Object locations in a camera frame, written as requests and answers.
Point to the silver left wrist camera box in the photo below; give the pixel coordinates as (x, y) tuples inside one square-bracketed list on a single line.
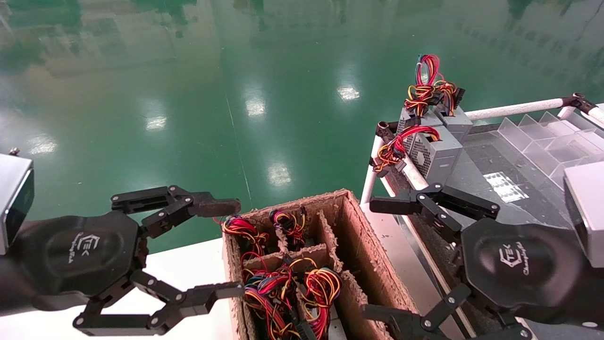
[(12, 198)]

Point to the long white frame pipe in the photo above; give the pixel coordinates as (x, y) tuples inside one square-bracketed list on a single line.
[(415, 174)]

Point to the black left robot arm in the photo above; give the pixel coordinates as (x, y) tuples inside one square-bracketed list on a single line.
[(12, 288)]

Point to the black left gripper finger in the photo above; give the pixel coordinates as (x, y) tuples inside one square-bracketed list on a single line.
[(212, 205)]

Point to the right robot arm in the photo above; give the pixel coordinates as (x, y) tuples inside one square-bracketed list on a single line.
[(575, 333)]

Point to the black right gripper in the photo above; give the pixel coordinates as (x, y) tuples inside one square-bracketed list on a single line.
[(524, 264)]

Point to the black pipe connector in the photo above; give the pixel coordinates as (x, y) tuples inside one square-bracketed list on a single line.
[(578, 100), (384, 130)]

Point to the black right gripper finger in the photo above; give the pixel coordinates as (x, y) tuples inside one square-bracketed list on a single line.
[(396, 204)]

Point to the white frame leg pipe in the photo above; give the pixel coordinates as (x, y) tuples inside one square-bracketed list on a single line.
[(368, 189)]

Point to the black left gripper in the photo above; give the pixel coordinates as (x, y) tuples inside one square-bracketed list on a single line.
[(80, 255)]

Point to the brown cardboard divider box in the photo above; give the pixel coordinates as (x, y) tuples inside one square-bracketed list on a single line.
[(365, 245)]

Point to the short white frame pipe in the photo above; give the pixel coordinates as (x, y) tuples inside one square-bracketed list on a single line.
[(597, 114)]

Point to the clear acrylic divider tray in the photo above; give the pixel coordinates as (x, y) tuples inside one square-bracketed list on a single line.
[(542, 146)]

